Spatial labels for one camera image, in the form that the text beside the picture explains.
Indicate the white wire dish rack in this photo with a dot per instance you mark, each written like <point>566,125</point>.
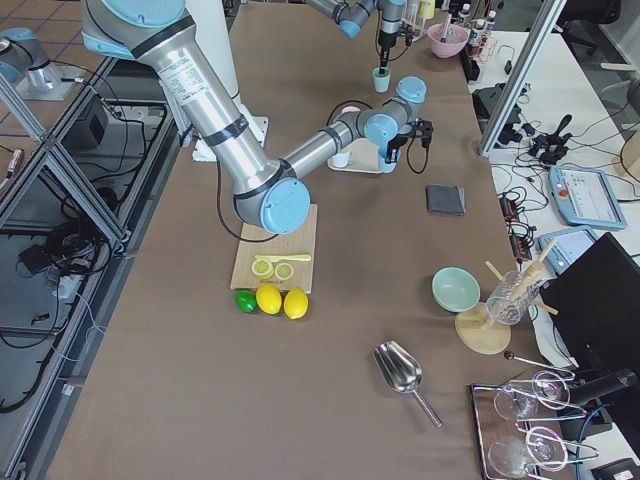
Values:
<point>410,16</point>

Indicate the lemon slice upper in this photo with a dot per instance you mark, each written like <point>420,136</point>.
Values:
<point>262,269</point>

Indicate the wine glass rack tray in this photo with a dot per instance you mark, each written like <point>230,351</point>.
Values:
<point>518,427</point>

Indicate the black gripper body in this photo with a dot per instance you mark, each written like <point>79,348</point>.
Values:
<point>384,39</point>
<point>396,143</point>

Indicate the lemon slice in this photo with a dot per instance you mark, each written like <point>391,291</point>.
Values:
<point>262,269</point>
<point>283,271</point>

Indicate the bamboo cutting board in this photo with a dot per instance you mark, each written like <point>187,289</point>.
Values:
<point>300,242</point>

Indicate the lemon slice lower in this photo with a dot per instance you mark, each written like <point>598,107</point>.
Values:
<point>283,271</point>

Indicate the cream rabbit tray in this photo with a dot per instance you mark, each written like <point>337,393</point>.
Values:
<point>364,158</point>

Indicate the cream yellow cup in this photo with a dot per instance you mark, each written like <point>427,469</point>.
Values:
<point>340,160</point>

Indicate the metal scoop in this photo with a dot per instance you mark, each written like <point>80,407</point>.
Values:
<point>403,373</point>

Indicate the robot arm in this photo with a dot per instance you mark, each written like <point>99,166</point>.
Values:
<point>187,44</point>
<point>350,19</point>

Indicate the aluminium frame post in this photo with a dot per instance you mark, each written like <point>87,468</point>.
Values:
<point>540,30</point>

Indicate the teach pendant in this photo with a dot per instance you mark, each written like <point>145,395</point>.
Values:
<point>585,197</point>
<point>570,244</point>

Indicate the wooden mug tree stand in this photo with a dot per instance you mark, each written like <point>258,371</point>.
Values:
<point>486,328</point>

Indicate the whole lemon near lime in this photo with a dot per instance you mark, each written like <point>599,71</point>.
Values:
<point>269,299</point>

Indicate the teach pendant rear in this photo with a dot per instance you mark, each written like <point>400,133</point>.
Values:
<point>570,244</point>

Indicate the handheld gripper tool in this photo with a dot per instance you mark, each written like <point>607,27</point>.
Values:
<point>550,148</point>

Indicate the teach pendant front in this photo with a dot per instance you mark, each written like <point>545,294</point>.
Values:
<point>585,197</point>

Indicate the yellow toy knife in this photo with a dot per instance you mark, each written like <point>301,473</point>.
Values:
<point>279,258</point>

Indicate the black headset device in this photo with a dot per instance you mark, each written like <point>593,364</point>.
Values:
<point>485,101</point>

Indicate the grey folded cloth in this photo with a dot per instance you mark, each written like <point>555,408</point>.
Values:
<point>445,200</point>

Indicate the black monitor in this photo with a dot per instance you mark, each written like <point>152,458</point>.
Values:
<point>597,299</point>

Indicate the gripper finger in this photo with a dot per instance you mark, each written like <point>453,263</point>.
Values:
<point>383,57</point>
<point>392,155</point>

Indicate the green lime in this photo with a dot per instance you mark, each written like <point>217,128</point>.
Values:
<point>246,301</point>

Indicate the blue cup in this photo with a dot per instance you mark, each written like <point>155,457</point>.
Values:
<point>383,167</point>

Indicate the metal tube in bowl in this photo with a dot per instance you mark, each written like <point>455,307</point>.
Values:
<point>445,28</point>

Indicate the whole lemon outer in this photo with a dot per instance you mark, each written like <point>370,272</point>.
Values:
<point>296,304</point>

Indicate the pink bowl with ice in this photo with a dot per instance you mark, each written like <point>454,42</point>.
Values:
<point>456,40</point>

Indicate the green bowl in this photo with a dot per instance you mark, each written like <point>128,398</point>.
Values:
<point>455,289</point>

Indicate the yellow plastic cup on rack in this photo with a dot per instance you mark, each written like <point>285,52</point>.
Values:
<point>427,9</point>

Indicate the glass cup on stand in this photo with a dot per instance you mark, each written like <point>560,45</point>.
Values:
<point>511,299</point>

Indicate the green cup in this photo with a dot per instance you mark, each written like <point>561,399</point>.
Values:
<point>381,79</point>

